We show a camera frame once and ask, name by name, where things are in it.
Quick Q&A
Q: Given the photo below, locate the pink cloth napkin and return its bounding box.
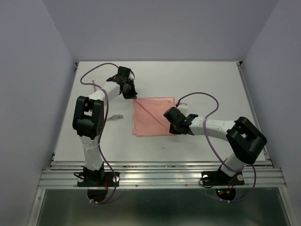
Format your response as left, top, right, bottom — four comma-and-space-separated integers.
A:
132, 97, 175, 137

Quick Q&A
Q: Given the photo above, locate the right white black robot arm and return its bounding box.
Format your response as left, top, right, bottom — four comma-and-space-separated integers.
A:
164, 107, 267, 184

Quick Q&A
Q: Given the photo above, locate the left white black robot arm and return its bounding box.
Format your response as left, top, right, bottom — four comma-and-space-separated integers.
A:
72, 63, 137, 186

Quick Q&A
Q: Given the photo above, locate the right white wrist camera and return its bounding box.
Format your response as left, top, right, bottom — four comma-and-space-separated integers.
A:
177, 103, 188, 115

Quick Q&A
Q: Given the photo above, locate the pink handled fork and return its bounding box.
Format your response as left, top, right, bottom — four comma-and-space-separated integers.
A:
107, 114, 124, 121

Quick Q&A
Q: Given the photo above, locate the aluminium rail frame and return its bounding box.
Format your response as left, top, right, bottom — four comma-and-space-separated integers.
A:
28, 61, 299, 226

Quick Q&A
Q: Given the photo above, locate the pink handled knife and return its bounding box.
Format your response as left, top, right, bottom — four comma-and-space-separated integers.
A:
92, 80, 97, 92

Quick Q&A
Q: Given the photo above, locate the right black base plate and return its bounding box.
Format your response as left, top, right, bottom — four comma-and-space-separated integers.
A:
199, 170, 245, 187

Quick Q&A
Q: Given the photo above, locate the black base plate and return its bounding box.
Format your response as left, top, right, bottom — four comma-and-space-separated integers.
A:
199, 170, 245, 187
73, 171, 120, 187

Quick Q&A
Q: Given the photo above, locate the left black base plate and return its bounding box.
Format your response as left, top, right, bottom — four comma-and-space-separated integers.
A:
73, 171, 120, 187

